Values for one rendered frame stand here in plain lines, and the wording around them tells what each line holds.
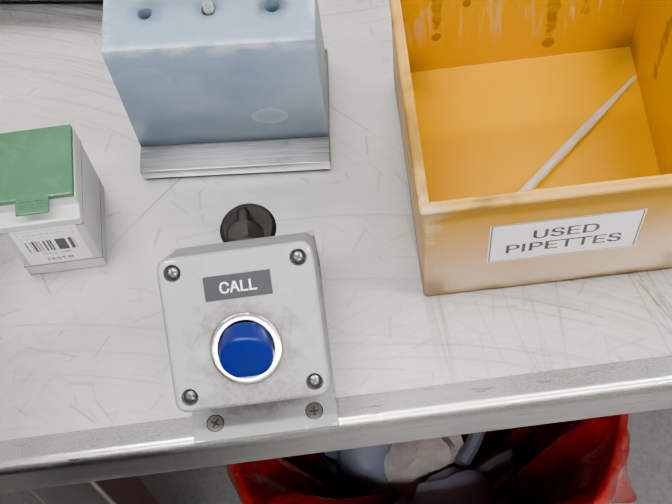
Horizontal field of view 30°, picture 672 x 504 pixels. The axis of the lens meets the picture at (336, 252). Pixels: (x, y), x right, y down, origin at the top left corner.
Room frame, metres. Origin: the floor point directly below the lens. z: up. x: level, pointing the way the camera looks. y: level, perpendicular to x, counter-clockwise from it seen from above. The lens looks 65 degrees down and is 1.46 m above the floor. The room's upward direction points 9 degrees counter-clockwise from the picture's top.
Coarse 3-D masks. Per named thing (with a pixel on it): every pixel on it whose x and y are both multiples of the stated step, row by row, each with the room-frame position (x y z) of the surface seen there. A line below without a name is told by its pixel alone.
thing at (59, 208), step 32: (64, 128) 0.32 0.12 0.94; (0, 160) 0.31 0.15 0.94; (32, 160) 0.31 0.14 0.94; (64, 160) 0.31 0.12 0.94; (0, 192) 0.30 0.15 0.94; (32, 192) 0.29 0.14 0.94; (64, 192) 0.29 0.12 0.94; (96, 192) 0.31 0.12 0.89; (0, 224) 0.28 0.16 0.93; (32, 224) 0.28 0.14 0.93; (64, 224) 0.28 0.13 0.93; (96, 224) 0.29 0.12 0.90; (32, 256) 0.28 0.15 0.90; (64, 256) 0.28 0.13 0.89; (96, 256) 0.28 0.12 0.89
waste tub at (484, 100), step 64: (448, 0) 0.36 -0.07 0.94; (512, 0) 0.36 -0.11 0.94; (576, 0) 0.36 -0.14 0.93; (640, 0) 0.36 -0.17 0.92; (448, 64) 0.36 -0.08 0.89; (512, 64) 0.36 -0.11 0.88; (576, 64) 0.35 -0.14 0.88; (640, 64) 0.34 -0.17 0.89; (448, 128) 0.32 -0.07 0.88; (512, 128) 0.32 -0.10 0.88; (576, 128) 0.31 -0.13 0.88; (640, 128) 0.31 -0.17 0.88; (448, 192) 0.29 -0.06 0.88; (512, 192) 0.24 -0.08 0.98; (576, 192) 0.23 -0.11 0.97; (640, 192) 0.23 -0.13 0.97; (448, 256) 0.23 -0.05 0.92; (512, 256) 0.23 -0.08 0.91; (576, 256) 0.23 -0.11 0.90; (640, 256) 0.23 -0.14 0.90
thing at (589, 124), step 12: (612, 96) 0.33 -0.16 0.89; (600, 108) 0.32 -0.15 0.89; (588, 120) 0.31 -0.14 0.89; (576, 132) 0.31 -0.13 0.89; (564, 144) 0.30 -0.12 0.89; (576, 144) 0.30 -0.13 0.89; (552, 156) 0.29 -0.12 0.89; (564, 156) 0.29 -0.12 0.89; (540, 168) 0.29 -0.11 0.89; (552, 168) 0.29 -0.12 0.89; (528, 180) 0.28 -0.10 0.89; (540, 180) 0.28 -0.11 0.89
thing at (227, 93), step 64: (128, 0) 0.37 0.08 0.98; (192, 0) 0.36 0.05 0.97; (256, 0) 0.36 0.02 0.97; (128, 64) 0.34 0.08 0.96; (192, 64) 0.34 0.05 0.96; (256, 64) 0.33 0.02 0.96; (320, 64) 0.34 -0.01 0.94; (192, 128) 0.34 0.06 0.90; (256, 128) 0.33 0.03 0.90; (320, 128) 0.33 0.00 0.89
